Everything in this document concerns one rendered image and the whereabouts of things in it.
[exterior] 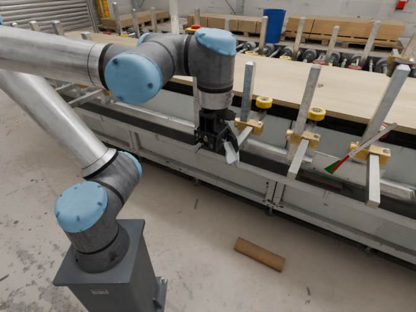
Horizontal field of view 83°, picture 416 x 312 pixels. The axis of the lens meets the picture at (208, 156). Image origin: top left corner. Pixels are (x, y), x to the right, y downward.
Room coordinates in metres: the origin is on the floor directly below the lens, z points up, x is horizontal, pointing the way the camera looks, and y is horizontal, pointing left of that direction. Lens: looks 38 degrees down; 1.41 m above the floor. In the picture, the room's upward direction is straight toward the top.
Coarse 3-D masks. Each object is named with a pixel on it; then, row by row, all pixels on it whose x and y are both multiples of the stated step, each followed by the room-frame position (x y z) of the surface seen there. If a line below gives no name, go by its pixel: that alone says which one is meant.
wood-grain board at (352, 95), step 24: (240, 72) 1.51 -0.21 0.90; (264, 72) 1.51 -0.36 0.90; (288, 72) 1.51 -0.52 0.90; (336, 72) 1.51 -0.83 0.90; (360, 72) 1.51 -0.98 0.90; (240, 96) 1.21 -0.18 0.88; (288, 96) 1.15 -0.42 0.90; (336, 96) 1.15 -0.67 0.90; (360, 96) 1.15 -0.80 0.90; (408, 96) 1.15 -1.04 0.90; (360, 120) 0.92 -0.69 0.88; (384, 120) 0.90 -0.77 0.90; (408, 120) 0.90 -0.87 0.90
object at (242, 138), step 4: (260, 112) 1.09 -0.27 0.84; (264, 112) 1.09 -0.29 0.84; (256, 116) 1.04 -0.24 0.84; (260, 116) 1.04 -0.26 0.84; (264, 116) 1.09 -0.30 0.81; (256, 120) 1.01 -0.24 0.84; (260, 120) 1.03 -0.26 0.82; (248, 128) 0.93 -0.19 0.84; (252, 128) 0.93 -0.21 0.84; (244, 132) 0.89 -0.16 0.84; (248, 132) 0.89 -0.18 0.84; (252, 132) 0.94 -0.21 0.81; (240, 136) 0.86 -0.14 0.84; (244, 136) 0.86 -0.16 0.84; (248, 136) 0.89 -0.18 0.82; (240, 140) 0.83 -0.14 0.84; (244, 140) 0.84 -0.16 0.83; (240, 144) 0.81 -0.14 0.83; (240, 148) 0.81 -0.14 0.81
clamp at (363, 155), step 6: (354, 144) 0.76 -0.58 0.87; (348, 150) 0.75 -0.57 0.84; (360, 150) 0.73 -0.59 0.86; (366, 150) 0.72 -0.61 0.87; (372, 150) 0.72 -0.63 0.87; (378, 150) 0.72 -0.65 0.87; (360, 156) 0.72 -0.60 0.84; (366, 156) 0.71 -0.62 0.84; (384, 156) 0.69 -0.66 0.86; (390, 156) 0.68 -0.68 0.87; (384, 162) 0.68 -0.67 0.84
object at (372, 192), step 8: (376, 144) 0.77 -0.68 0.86; (368, 160) 0.68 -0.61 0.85; (376, 160) 0.67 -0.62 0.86; (368, 168) 0.63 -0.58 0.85; (376, 168) 0.62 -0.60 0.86; (368, 176) 0.59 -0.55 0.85; (376, 176) 0.58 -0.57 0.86; (368, 184) 0.55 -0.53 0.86; (376, 184) 0.54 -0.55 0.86; (368, 192) 0.51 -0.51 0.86; (376, 192) 0.51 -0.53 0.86; (368, 200) 0.48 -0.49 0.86; (376, 200) 0.48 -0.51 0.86
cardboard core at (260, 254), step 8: (240, 240) 0.83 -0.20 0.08; (240, 248) 0.78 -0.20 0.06; (248, 248) 0.78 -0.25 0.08; (256, 248) 0.77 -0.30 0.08; (256, 256) 0.73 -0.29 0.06; (264, 256) 0.72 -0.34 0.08; (272, 256) 0.72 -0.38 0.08; (280, 256) 0.73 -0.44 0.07; (272, 264) 0.68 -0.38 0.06; (280, 264) 0.68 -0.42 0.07
